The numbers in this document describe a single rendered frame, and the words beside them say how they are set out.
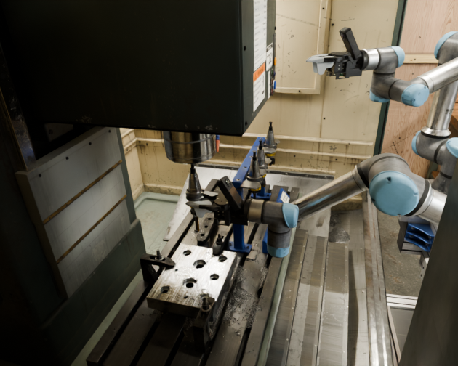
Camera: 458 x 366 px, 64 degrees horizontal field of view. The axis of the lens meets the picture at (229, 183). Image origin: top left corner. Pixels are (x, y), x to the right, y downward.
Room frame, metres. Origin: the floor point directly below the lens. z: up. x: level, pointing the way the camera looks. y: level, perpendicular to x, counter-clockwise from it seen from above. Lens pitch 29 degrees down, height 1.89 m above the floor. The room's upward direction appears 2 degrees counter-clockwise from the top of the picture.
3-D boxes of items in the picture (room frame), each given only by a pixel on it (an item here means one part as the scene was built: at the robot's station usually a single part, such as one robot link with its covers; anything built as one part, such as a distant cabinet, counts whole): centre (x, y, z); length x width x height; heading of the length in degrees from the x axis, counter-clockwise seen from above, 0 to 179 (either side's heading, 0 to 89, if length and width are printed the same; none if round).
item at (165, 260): (1.06, 0.27, 0.97); 0.13 x 0.03 x 0.15; 73
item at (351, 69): (1.34, -0.43, 1.62); 0.12 x 0.08 x 0.09; 103
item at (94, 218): (1.20, 0.54, 1.16); 0.48 x 0.05 x 0.51; 163
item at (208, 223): (1.34, 0.10, 0.93); 0.26 x 0.05 x 0.06; 168
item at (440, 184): (1.39, -0.97, 1.09); 0.15 x 0.15 x 0.10
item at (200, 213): (1.03, 0.10, 1.23); 0.09 x 0.03 x 0.06; 86
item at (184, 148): (1.07, 0.12, 1.47); 0.16 x 0.16 x 0.12
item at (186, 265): (0.99, 0.13, 0.96); 0.29 x 0.23 x 0.05; 163
